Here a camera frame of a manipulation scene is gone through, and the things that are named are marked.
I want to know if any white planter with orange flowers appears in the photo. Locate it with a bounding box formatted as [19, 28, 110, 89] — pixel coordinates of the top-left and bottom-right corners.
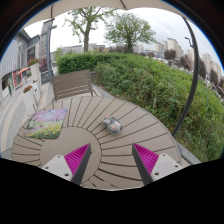
[21, 84, 39, 116]

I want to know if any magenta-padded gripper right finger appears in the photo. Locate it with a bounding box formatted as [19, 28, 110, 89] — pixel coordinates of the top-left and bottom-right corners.
[131, 142, 184, 186]

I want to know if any round leafy green tree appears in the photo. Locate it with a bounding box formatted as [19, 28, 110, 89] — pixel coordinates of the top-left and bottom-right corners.
[104, 11, 157, 54]

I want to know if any grey patterned computer mouse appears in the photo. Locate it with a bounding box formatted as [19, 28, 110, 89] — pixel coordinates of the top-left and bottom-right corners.
[101, 115, 124, 135]

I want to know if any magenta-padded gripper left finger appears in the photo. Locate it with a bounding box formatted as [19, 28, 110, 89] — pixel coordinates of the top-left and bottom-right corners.
[41, 142, 93, 186]

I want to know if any tall bare-trunk tree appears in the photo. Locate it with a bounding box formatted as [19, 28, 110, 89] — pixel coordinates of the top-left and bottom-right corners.
[64, 6, 116, 54]

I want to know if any beige umbrella canopy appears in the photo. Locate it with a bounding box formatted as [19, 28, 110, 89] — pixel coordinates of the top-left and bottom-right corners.
[24, 0, 188, 29]

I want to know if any flower landscape print mouse pad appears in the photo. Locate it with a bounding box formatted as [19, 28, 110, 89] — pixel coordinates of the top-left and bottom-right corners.
[23, 108, 69, 140]

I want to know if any white planter with red flowers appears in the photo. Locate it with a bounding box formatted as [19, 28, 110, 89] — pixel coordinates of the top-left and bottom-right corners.
[27, 57, 42, 83]

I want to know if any grey sign pillar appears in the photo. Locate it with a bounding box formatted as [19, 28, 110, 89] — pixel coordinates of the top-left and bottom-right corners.
[38, 18, 58, 84]

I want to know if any distant apartment buildings group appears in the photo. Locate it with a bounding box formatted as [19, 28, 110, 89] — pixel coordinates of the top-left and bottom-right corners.
[133, 37, 224, 83]

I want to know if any brown slatted outdoor chair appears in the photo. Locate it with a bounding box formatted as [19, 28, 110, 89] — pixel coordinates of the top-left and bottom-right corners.
[50, 69, 98, 102]

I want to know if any trimmed green hedge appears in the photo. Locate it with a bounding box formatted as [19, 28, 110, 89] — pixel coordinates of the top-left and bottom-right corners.
[54, 52, 129, 76]

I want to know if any grey shopfront building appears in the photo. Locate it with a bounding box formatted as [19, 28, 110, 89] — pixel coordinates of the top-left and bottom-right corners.
[0, 29, 41, 101]

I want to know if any curved black umbrella pole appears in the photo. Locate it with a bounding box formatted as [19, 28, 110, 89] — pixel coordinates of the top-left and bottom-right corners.
[170, 16, 201, 138]

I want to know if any white square planter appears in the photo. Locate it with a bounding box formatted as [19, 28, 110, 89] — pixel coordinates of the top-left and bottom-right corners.
[30, 79, 43, 101]

